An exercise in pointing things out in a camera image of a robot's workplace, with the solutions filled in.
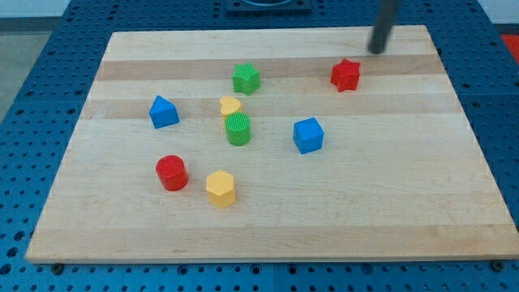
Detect red star block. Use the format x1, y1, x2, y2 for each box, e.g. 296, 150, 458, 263
330, 58, 361, 92

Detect yellow heart block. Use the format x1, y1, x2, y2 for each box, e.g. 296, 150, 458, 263
220, 96, 242, 121

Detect wooden board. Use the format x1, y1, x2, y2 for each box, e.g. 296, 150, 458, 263
26, 26, 518, 264

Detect green star block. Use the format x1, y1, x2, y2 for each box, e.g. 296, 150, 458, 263
232, 62, 261, 96

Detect red cylinder block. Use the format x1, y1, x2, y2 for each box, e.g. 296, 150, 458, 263
156, 155, 189, 191

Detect yellow hexagon block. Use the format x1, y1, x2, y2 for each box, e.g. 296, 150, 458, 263
206, 170, 236, 208

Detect green cylinder block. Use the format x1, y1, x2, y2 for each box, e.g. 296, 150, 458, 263
225, 112, 251, 146

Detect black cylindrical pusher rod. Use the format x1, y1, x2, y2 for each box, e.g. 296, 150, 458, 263
367, 0, 402, 54

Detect blue cube block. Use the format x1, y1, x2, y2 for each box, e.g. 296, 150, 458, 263
293, 118, 324, 154

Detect blue triangular prism block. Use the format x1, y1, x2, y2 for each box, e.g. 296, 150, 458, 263
148, 96, 180, 129

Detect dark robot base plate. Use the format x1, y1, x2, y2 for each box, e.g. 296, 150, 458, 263
224, 0, 312, 13

